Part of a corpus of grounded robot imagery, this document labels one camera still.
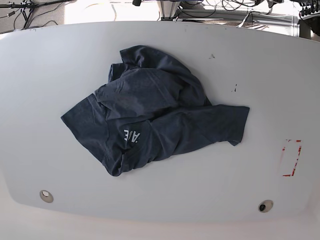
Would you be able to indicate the grey table leg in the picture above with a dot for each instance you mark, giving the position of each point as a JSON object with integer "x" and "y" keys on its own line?
{"x": 304, "y": 29}

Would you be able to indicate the right table grommet hole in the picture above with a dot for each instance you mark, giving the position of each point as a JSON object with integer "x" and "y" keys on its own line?
{"x": 265, "y": 206}

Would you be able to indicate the dark blue T-shirt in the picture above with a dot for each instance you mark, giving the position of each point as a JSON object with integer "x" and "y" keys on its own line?
{"x": 151, "y": 108}

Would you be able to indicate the left table grommet hole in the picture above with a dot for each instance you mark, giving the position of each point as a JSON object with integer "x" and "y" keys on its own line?
{"x": 46, "y": 196}

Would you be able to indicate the metal frame post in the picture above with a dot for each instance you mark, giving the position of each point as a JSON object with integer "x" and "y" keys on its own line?
{"x": 168, "y": 9}

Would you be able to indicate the black tripod stand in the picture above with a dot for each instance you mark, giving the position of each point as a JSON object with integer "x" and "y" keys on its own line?
{"x": 27, "y": 7}

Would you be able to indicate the red tape rectangle marking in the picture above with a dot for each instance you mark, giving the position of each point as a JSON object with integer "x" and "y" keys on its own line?
{"x": 289, "y": 157}

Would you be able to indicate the table grommet hole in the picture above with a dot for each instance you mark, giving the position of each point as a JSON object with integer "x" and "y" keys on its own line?
{"x": 46, "y": 196}
{"x": 265, "y": 206}

